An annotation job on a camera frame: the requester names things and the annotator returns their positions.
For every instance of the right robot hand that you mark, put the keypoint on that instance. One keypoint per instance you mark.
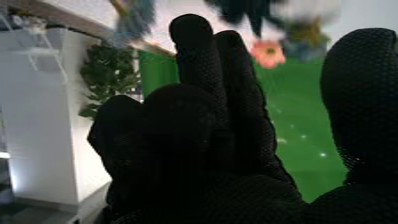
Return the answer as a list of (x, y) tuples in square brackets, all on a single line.
[(197, 160)]

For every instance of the green potted plant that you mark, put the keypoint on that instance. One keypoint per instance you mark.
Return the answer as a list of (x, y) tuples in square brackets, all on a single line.
[(109, 76)]

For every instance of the pink flower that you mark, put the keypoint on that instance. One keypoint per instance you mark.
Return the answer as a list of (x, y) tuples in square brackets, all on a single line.
[(268, 53)]

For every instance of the blue flower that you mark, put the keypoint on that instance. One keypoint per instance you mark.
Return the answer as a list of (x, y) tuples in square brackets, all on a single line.
[(136, 16), (246, 11)]

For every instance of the white sheet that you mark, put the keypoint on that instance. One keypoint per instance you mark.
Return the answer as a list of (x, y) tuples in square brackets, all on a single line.
[(184, 6)]

